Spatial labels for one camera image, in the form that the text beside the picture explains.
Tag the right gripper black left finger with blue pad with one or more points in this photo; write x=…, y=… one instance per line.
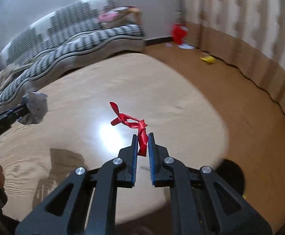
x=85, y=202

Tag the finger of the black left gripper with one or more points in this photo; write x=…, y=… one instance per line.
x=8, y=117

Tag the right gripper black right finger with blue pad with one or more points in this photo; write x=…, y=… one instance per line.
x=201, y=201

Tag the grey plastic bag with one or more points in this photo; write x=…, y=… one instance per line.
x=38, y=107

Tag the red ribbon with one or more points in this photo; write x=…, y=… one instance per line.
x=133, y=123

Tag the black round trash bin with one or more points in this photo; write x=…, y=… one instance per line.
x=232, y=173

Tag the black white striped sofa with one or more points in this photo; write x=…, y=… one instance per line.
x=67, y=39

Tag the yellow toy on floor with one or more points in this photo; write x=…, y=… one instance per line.
x=208, y=59

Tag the white paper on floor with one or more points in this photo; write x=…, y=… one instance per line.
x=182, y=46

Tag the pink clothes on sofa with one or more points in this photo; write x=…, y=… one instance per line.
x=118, y=13

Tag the red plastic bag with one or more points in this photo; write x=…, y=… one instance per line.
x=179, y=33

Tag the beige patterned curtain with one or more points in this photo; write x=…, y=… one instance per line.
x=248, y=34

